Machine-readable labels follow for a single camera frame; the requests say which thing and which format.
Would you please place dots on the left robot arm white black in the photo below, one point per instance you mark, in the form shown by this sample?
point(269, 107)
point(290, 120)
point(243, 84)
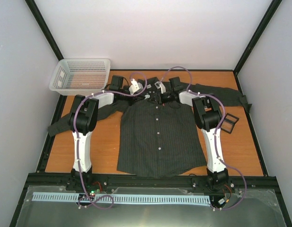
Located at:
point(83, 120)

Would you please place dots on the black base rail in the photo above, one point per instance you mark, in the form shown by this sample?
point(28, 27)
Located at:
point(108, 183)

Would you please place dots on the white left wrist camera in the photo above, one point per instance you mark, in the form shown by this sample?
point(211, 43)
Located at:
point(135, 87)

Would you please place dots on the black left frame post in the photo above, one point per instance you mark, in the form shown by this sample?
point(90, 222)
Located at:
point(44, 28)

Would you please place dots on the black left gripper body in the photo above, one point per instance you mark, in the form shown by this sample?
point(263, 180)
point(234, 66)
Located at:
point(133, 98)

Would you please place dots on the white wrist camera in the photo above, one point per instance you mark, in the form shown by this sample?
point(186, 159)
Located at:
point(160, 86)
point(135, 87)

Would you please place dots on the small black square holder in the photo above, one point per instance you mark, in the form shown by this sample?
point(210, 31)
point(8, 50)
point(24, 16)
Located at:
point(229, 123)

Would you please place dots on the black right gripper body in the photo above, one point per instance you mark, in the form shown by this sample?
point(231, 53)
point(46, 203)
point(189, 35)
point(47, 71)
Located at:
point(167, 99)

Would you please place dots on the white perforated plastic basket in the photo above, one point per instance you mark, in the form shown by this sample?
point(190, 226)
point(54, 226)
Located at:
point(80, 76)

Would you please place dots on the dark grey pinstriped shirt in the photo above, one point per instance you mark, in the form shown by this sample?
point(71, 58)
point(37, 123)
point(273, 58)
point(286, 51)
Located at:
point(146, 139)

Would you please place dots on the light blue slotted cable duct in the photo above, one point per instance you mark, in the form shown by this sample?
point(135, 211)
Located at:
point(129, 199)

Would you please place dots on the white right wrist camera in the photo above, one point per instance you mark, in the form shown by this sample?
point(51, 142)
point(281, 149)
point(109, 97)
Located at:
point(160, 86)

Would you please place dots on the black right frame post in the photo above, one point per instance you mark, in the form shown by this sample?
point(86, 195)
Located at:
point(272, 8)

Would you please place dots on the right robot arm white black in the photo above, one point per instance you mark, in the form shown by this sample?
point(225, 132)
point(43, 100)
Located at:
point(208, 118)

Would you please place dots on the black frame post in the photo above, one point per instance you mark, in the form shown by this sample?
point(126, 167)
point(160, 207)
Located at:
point(272, 8)
point(44, 28)

